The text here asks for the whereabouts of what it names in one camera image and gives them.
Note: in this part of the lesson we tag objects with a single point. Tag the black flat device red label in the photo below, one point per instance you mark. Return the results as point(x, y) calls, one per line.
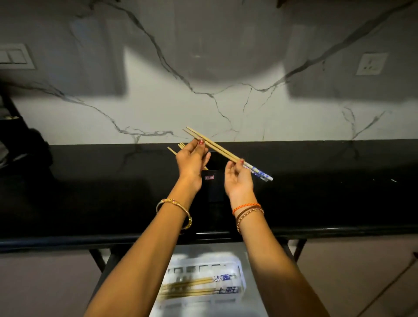
point(214, 199)

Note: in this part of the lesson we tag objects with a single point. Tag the person's left thumb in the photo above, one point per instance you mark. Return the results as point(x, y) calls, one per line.
point(206, 160)

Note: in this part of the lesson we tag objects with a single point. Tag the person's right forearm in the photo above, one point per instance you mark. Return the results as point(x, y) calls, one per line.
point(277, 261)

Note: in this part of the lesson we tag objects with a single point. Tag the white plastic cutlery basket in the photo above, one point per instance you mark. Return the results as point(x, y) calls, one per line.
point(209, 261)

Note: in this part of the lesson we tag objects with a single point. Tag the white plastic stool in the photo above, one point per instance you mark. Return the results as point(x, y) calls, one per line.
point(254, 294)

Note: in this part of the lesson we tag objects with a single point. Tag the white wall switch plate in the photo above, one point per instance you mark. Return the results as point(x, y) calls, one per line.
point(14, 56)

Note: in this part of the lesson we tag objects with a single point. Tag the person's left forearm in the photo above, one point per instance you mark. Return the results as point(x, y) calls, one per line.
point(147, 258)

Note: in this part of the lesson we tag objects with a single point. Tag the person's right thumb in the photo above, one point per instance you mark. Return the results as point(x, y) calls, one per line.
point(229, 171)

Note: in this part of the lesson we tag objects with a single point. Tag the white wall power socket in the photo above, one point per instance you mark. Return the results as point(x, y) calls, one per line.
point(372, 63)

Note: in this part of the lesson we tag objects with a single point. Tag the gold bangle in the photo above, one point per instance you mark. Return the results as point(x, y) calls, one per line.
point(178, 205)

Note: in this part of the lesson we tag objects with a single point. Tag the person's right hand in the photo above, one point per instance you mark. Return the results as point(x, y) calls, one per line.
point(239, 184)

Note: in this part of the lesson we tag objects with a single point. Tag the person's left hand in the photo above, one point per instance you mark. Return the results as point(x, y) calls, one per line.
point(188, 166)

